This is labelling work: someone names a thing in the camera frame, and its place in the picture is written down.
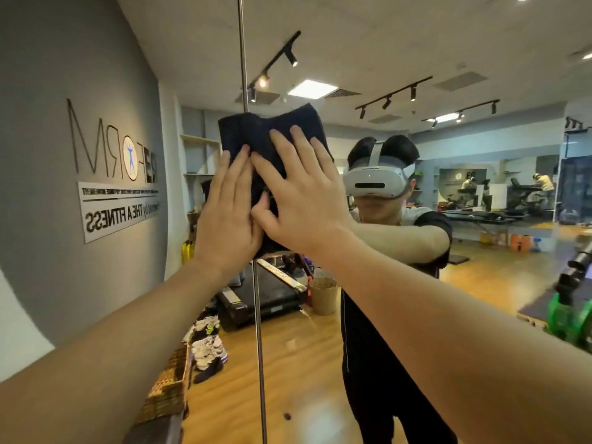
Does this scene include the dark blue cleaning cloth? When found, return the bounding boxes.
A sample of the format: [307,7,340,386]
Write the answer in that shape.
[218,103,335,257]

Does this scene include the black ceiling track light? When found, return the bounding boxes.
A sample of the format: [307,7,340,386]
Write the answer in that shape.
[247,30,302,103]
[421,99,501,129]
[355,76,434,120]

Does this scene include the white headset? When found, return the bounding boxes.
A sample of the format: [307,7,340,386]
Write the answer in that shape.
[342,142,416,199]

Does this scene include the square ceiling light panel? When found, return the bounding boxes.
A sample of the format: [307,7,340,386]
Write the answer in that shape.
[287,79,339,101]

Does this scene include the brown round bin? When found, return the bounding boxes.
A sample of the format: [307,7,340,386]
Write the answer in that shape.
[308,277,341,317]

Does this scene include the wall logo lettering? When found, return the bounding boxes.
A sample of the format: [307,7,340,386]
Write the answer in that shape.
[67,98,161,185]

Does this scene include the person's right forearm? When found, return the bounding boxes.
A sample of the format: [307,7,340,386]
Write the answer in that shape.
[319,222,592,444]

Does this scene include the black treadmill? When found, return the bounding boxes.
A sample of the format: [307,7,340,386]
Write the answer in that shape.
[216,259,310,329]

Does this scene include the green exercise equipment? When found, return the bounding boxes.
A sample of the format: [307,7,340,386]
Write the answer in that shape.
[547,291,592,353]

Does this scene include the metal mirror joint strip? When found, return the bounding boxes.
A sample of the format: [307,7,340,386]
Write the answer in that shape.
[236,0,268,444]

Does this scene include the pile of shoes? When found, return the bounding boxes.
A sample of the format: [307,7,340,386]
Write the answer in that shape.
[183,315,229,385]

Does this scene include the person's left forearm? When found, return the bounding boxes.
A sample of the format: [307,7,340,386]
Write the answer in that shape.
[0,255,254,444]

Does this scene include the person's left hand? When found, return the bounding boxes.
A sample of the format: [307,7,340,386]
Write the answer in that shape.
[193,144,265,274]

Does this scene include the person's right hand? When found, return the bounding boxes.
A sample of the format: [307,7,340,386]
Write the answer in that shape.
[250,125,356,261]

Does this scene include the grey wall sign plate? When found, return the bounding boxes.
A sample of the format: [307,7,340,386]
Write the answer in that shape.
[77,181,162,245]

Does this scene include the black padded bench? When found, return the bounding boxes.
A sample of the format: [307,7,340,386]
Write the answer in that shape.
[441,209,517,227]

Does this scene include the white wall shelf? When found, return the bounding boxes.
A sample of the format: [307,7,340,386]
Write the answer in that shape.
[180,133,223,177]

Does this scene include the black roller bar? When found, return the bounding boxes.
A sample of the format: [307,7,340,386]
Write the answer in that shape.
[554,242,592,306]

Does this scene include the woven wicker basket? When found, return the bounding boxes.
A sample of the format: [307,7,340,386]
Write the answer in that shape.
[133,342,191,427]

